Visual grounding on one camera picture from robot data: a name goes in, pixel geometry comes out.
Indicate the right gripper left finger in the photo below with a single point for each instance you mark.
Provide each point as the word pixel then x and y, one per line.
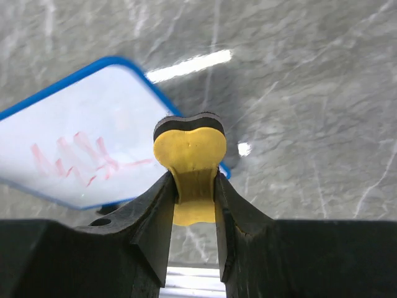
pixel 122 254

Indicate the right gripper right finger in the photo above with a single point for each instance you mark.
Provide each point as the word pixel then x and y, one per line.
pixel 264 257

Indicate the blue framed whiteboard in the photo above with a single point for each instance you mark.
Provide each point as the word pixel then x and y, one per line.
pixel 87 140

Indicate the yellow black eraser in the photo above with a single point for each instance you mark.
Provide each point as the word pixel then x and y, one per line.
pixel 191 148

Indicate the aluminium front rail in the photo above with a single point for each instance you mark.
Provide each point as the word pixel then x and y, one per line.
pixel 186 282

